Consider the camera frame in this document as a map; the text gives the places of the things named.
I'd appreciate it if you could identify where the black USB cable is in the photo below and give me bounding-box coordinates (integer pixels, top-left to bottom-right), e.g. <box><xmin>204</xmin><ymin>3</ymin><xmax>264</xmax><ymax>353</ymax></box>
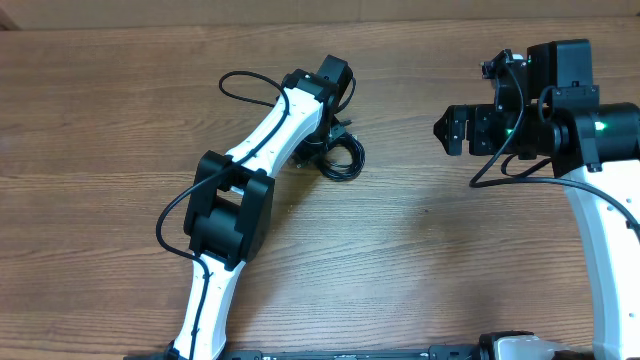
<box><xmin>294</xmin><ymin>117</ymin><xmax>367</xmax><ymax>182</ymax></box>

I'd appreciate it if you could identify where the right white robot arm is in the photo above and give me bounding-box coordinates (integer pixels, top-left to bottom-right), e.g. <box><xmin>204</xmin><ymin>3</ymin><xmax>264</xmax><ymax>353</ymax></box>
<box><xmin>434</xmin><ymin>39</ymin><xmax>639</xmax><ymax>359</ymax></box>

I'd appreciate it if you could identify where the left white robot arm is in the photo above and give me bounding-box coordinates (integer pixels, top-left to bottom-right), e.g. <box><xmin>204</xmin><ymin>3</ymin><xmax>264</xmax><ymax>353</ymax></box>
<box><xmin>156</xmin><ymin>55</ymin><xmax>356</xmax><ymax>359</ymax></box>

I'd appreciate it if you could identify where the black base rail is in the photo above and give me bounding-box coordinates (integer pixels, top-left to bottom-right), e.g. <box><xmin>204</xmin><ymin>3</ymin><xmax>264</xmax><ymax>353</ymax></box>
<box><xmin>124</xmin><ymin>329</ymin><xmax>591</xmax><ymax>360</ymax></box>

